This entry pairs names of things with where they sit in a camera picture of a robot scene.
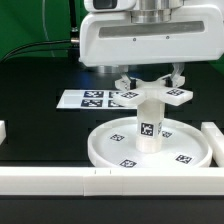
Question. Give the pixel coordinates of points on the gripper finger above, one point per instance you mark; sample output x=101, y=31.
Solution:
x=127, y=83
x=176, y=79

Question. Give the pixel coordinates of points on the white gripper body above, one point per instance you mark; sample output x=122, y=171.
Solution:
x=132, y=32

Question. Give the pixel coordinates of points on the white cross-shaped table base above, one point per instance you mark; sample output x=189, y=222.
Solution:
x=155, y=90

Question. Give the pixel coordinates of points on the white round table top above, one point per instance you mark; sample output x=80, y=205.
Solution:
x=172, y=145

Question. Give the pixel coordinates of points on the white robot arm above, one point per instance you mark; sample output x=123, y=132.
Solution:
x=134, y=32

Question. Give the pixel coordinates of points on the white marker sheet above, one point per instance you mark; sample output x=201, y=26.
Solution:
x=88, y=99

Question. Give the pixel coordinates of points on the white left fence bar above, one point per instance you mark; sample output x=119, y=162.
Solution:
x=2, y=131

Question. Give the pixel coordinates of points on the white front fence bar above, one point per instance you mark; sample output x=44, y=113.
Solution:
x=110, y=181

